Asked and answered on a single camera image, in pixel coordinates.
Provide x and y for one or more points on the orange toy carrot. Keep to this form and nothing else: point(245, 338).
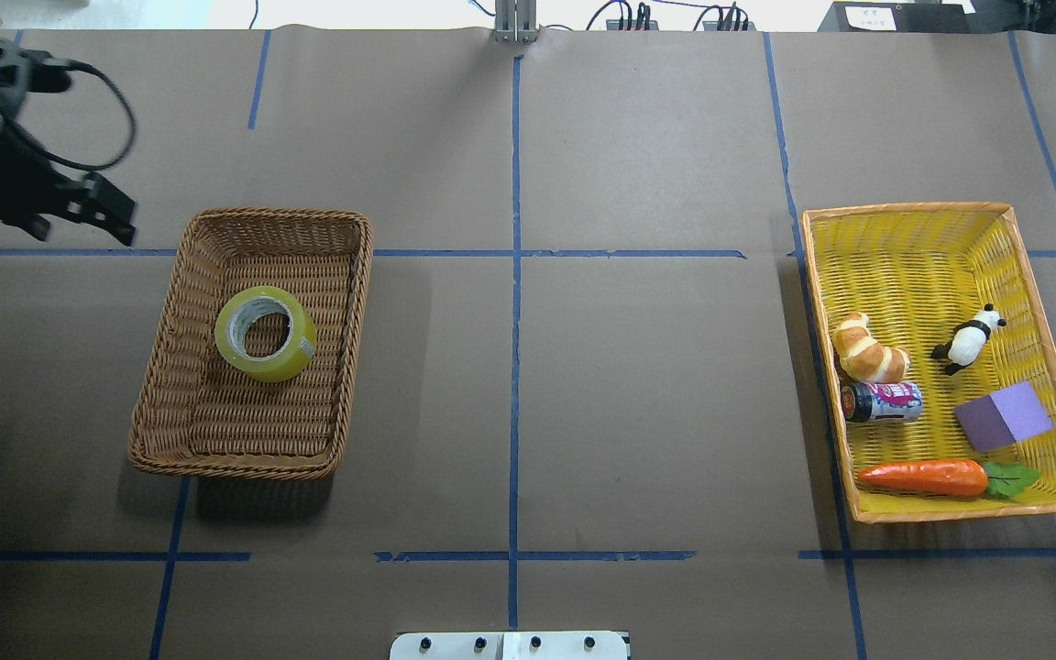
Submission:
point(961, 478)

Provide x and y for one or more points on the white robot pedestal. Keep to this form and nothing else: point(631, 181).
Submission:
point(580, 644)

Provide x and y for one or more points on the toy croissant bread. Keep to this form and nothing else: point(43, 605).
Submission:
point(865, 359)

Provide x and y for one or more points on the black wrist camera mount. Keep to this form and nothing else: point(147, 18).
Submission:
point(24, 71)

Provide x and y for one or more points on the yellow plastic basket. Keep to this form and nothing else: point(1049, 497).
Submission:
point(952, 284)

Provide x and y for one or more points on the toy panda figure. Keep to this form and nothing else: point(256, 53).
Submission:
point(968, 340)

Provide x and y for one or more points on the brown wicker basket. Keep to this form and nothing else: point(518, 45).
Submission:
point(197, 414)

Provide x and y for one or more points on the purple drink can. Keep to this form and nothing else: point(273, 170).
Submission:
point(863, 402)

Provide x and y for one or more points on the aluminium frame post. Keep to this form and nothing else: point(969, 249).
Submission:
point(515, 21)

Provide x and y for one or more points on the black box with label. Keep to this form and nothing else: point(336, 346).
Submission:
point(894, 17)

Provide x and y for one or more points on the yellow tape roll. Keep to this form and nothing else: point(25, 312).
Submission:
point(265, 333)

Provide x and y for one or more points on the purple foam cube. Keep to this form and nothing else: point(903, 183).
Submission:
point(1003, 418)

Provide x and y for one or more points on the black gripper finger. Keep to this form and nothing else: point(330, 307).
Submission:
point(119, 225)
point(95, 192)

